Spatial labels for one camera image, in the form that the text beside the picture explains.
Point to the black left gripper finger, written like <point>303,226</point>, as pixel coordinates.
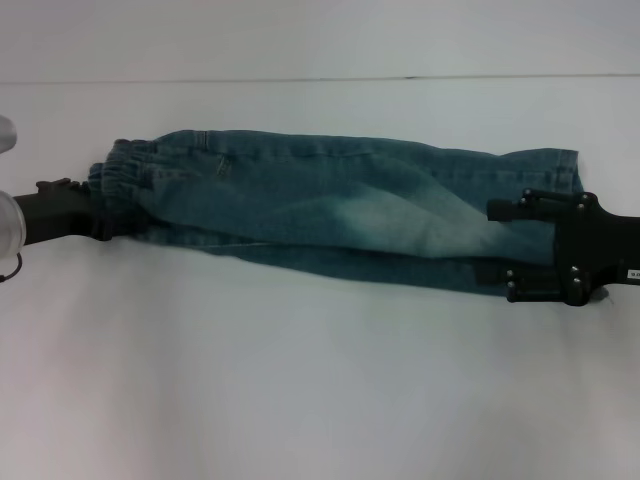
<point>102,231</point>

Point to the blue denim shorts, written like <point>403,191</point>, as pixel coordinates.
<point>310,200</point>

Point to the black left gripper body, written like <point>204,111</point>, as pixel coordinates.
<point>55,217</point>

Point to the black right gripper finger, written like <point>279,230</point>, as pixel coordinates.
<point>532,287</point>
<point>530,209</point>

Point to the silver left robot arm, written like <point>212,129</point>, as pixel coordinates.
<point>10,220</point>

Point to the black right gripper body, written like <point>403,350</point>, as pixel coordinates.
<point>590,250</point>

